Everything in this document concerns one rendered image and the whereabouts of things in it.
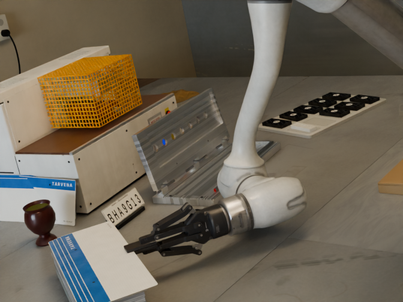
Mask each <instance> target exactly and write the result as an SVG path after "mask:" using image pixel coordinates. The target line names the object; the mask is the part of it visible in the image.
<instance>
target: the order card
mask: <svg viewBox="0 0 403 302"><path fill-rule="evenodd" d="M144 203H145V202H144V201H143V199H142V197H141V196H140V194H139V193H138V191H137V189H136V188H132V189H131V190H130V191H128V192H127V193H126V194H124V195H123V196H121V197H120V198H118V199H117V200H116V201H114V202H113V203H111V204H110V205H109V206H107V207H106V208H105V209H103V210H102V211H101V212H102V214H103V215H104V217H105V219H106V220H107V221H111V222H112V223H113V224H114V226H116V225H117V224H118V223H120V222H121V221H122V220H124V219H125V218H126V217H127V216H129V215H130V214H131V213H133V212H134V211H136V210H137V209H138V208H139V207H141V206H142V205H144Z"/></svg>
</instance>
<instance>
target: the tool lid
mask: <svg viewBox="0 0 403 302"><path fill-rule="evenodd" d="M203 113H205V114H206V118H205V117H204V115H203ZM196 118H198V121H199V122H198V123H197V122H196ZM188 123H190V126H191V127H190V129H189V127H188ZM180 128H181V129H182V134H181V133H180ZM172 134H173V135H174V140H173V139H172ZM132 138H133V141H134V144H135V146H136V149H137V151H138V154H139V157H140V159H141V161H142V164H143V166H144V169H145V171H146V174H147V176H148V179H149V181H150V184H151V186H152V189H153V191H158V190H160V189H161V184H162V183H163V184H166V183H169V182H170V181H171V180H173V179H175V182H174V183H176V182H177V181H178V180H179V179H181V178H182V177H183V176H185V175H186V174H187V172H186V171H185V170H186V169H187V168H189V167H190V166H192V164H194V163H193V160H199V159H201V158H202V157H204V156H205V155H206V156H207V157H206V159H207V158H208V157H210V156H211V155H212V154H214V153H215V152H216V147H217V146H218V145H219V144H221V143H222V139H226V138H229V133H228V130H227V127H226V125H225V122H224V119H223V117H222V114H221V111H220V109H219V106H218V103H217V101H216V98H215V95H214V92H213V90H212V88H209V89H206V90H205V91H203V92H202V93H200V94H198V95H197V96H195V97H194V98H192V99H190V100H189V101H187V102H186V103H184V104H182V105H181V106H179V107H178V108H176V109H174V110H173V111H171V112H169V113H167V114H166V115H165V116H163V117H161V118H159V119H158V120H156V121H155V122H153V123H151V124H150V125H148V126H147V127H145V128H143V129H142V130H140V131H139V132H137V133H135V134H134V135H132ZM163 139H164V140H165V142H166V145H163ZM154 145H155V146H156V148H157V151H156V152H155V151H154Z"/></svg>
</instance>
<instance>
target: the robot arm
mask: <svg viewBox="0 0 403 302"><path fill-rule="evenodd" d="M247 1H248V9H249V15H250V19H251V26H252V33H253V37H254V66H253V69H252V74H251V78H250V81H249V84H248V88H247V90H246V94H245V97H244V100H243V103H242V107H241V110H240V113H239V117H238V119H237V123H236V127H235V131H234V137H233V145H232V150H231V154H230V156H229V157H228V158H227V159H225V160H224V165H223V167H222V169H221V170H220V172H219V174H218V178H217V185H218V189H219V192H220V193H221V195H222V196H223V199H221V200H219V201H218V204H215V205H212V206H209V207H206V208H203V209H194V208H193V207H192V205H190V204H189V203H185V204H184V205H183V206H182V207H181V208H180V209H179V210H177V211H175V212H174V213H172V214H170V215H168V216H167V217H165V218H164V219H162V220H160V221H158V222H157V223H155V224H153V231H151V233H150V234H148V235H144V236H142V237H140V238H139V241H137V242H134V243H130V244H127V245H125V246H124V249H125V251H126V252H127V253H130V252H134V253H135V254H139V253H143V254H144V255H146V254H149V253H152V252H155V251H158V252H159V253H160V254H161V256H163V257H165V256H175V255H185V254H191V253H193V254H196V255H201V254H202V251H201V249H202V246H203V244H205V243H207V242H208V241H209V240H212V239H216V238H218V237H222V236H224V235H229V236H234V235H237V234H240V233H242V232H245V231H250V230H251V229H255V228H266V227H271V226H273V225H276V224H280V223H281V222H284V221H287V220H289V219H291V218H293V217H295V216H296V215H298V214H299V213H300V212H302V211H303V210H304V209H305V208H306V204H307V194H306V190H305V188H304V186H303V184H302V183H301V181H300V180H299V179H297V178H294V177H279V178H274V177H268V175H267V172H266V168H265V165H264V160H262V159H261V157H259V156H258V154H257V151H256V146H255V139H256V133H257V129H258V126H259V124H260V121H261V118H262V116H263V114H264V111H265V109H266V106H267V104H268V102H269V99H270V97H271V94H272V92H273V89H274V87H275V85H276V81H277V79H278V76H279V71H280V68H281V63H282V57H283V53H284V45H285V38H286V33H287V26H288V20H289V17H290V11H291V6H292V0H247ZM296 1H298V2H300V3H302V4H304V5H306V6H307V7H309V8H311V9H313V10H314V11H317V12H319V13H331V14H332V15H334V16H335V17H336V18H337V19H339V20H340V21H341V22H342V23H344V24H345V25H347V26H348V27H349V28H350V29H352V30H353V31H354V32H355V33H357V34H358V35H359V36H361V37H362V38H363V39H364V40H366V41H367V42H368V43H370V44H371V45H372V46H373V47H375V48H376V49H377V50H378V51H380V52H381V53H382V54H383V55H385V56H386V57H388V58H389V59H390V60H391V61H393V62H394V63H395V64H397V66H399V67H400V68H402V69H403V7H402V6H401V5H399V4H398V3H397V2H396V1H395V0H296ZM186 215H189V216H188V217H187V219H186V220H185V221H182V222H179V223H178V224H176V225H172V226H170V225H171V224H173V223H175V222H177V221H178V220H180V219H182V218H183V217H185V216H186ZM180 232H182V233H181V234H179V235H176V236H173V237H170V238H167V239H164V240H161V241H158V242H157V241H156V240H159V239H162V238H165V237H168V236H171V235H174V234H177V233H180ZM189 241H194V242H196V243H197V244H193V245H192V246H191V245H187V246H176V247H172V246H175V245H177V244H181V243H183V242H189Z"/></svg>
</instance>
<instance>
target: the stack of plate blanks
mask: <svg viewBox="0 0 403 302"><path fill-rule="evenodd" d="M49 246H50V250H51V254H52V257H53V260H54V263H55V269H56V273H57V275H58V277H59V280H60V282H61V284H62V287H63V289H64V291H65V293H66V295H67V298H68V300H69V302H82V301H81V299H80V297H79V295H78V293H77V291H76V289H75V287H74V285H73V283H72V281H71V279H70V277H69V275H68V273H67V270H66V268H65V266H64V264H63V262H62V260H61V258H60V256H59V254H58V252H57V250H56V248H55V245H54V244H53V242H52V241H50V242H49ZM115 302H146V300H145V292H144V291H143V292H140V293H138V294H134V295H132V296H129V297H126V298H123V299H121V300H118V301H115Z"/></svg>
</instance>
